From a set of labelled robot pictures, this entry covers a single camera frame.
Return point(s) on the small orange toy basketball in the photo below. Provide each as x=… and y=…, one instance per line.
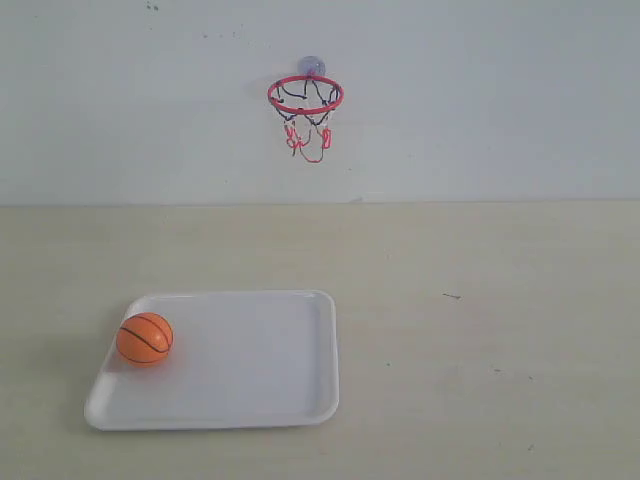
x=144, y=339

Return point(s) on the red mini hoop with net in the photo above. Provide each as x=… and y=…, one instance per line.
x=306, y=104

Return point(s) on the white plastic tray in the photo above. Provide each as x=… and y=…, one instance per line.
x=240, y=359

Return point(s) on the clear suction cup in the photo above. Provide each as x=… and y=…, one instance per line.
x=311, y=66

